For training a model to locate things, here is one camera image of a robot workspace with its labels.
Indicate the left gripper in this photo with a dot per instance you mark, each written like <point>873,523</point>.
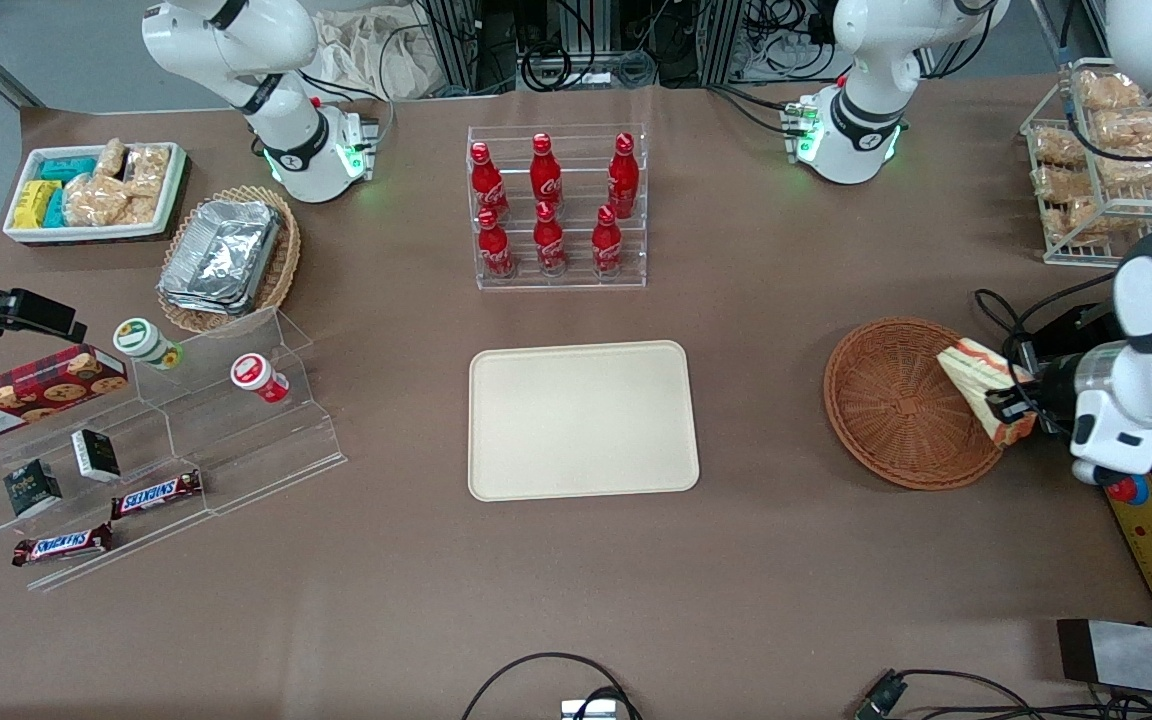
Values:
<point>1042,392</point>

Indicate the triangular sandwich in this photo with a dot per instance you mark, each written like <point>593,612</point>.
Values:
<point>971,366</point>

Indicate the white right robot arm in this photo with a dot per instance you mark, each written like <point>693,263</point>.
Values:
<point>291,140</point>

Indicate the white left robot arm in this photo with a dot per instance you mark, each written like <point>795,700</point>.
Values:
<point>866,110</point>

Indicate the round brown wicker basket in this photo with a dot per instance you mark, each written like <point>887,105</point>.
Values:
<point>886,420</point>

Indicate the oval wicker basket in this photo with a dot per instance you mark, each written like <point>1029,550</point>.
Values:
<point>281,270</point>

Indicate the beige rectangular tray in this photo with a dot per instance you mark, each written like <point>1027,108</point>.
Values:
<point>581,420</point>

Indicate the red tartan cookie box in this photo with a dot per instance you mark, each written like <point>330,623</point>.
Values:
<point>31,392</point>

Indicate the white rectangular snack bin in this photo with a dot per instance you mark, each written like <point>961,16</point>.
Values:
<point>86,234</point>

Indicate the small teal snack packet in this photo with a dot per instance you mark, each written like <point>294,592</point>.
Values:
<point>55,208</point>

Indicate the yellow snack packet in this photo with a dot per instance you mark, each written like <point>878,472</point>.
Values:
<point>34,203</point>

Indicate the green lid yogurt cup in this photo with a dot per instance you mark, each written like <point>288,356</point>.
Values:
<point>144,342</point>

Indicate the clear bag of crackers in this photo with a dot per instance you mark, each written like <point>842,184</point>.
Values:
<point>94,200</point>
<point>148,168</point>
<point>111,158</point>
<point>142,210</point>

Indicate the red emergency stop button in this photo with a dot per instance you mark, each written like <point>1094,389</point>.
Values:
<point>1128,490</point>

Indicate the long teal snack packet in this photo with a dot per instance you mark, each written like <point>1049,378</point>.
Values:
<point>68,167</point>

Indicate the small dark carton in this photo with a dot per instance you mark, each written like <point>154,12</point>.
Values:
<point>96,455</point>
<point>32,488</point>

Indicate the bagged bread roll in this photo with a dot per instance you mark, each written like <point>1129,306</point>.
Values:
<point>1071,222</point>
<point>1131,128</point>
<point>1141,168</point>
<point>1111,90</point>
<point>1061,185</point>
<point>1058,147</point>

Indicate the stacked foil containers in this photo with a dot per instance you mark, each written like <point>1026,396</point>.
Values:
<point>221,255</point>

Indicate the snickers chocolate bar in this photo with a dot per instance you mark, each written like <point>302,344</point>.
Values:
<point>61,545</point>
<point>156,494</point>

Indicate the red lid yogurt cup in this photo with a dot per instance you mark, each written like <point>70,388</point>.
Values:
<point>258,378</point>

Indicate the clear acrylic step display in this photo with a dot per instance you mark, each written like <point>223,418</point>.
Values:
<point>256,450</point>

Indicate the grey and black flat strip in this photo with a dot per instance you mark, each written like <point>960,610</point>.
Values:
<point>1146,658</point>

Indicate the beige crumpled cloth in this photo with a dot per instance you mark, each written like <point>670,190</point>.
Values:
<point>366,55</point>

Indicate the red cola bottle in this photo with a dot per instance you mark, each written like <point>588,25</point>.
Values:
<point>622,180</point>
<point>496,250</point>
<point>549,245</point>
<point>606,245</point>
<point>545,175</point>
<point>486,185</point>

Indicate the clear acrylic bottle rack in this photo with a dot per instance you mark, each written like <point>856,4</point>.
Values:
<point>576,285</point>

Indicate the silver connector block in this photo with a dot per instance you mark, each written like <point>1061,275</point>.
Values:
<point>588,710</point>

